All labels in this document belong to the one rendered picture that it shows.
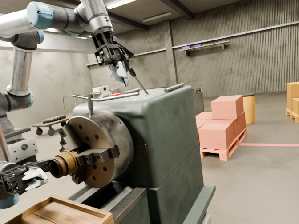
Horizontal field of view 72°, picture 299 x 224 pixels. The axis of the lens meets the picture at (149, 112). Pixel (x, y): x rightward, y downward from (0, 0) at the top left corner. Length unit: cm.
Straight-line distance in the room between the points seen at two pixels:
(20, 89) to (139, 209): 90
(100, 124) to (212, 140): 251
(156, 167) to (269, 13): 883
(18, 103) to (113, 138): 74
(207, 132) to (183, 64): 674
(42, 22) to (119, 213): 72
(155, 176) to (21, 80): 88
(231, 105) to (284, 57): 602
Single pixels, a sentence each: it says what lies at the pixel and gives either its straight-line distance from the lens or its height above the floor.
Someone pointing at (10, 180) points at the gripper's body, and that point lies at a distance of 82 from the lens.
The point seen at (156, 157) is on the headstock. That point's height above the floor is 100.
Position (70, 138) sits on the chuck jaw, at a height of 115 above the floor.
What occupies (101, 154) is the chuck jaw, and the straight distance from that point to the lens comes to 78.
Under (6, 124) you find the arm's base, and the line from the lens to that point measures 135.
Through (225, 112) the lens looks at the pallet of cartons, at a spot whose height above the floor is 56.
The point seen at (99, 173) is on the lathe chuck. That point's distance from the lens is 89.
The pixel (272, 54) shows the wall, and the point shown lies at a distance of 932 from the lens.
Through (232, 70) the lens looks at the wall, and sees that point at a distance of 930.
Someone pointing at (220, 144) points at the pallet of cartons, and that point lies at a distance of 316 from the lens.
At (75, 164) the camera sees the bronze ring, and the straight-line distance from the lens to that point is 83.
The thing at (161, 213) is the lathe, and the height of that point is 74.
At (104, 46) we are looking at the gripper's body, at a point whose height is 148.
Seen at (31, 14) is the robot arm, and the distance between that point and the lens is 82.
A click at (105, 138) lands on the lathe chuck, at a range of 79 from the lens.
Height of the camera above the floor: 136
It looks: 10 degrees down
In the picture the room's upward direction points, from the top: 9 degrees counter-clockwise
